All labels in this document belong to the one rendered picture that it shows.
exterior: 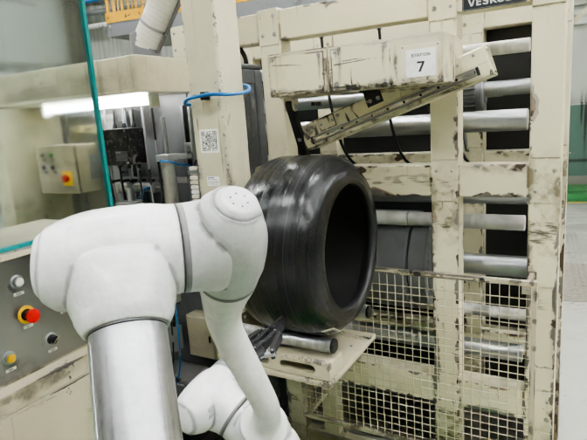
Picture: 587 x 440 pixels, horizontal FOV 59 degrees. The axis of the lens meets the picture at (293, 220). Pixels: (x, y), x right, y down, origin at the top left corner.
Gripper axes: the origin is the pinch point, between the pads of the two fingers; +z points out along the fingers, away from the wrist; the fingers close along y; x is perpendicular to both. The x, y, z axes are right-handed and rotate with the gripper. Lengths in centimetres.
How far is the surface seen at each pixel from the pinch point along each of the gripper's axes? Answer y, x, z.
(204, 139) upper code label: 34, -49, 25
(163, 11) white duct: 71, -94, 61
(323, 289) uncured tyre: -11.6, -8.9, 7.6
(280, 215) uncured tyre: -2.1, -30.7, 6.6
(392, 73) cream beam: -21, -61, 53
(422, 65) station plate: -30, -63, 53
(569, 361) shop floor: -68, 127, 199
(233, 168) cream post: 26, -39, 26
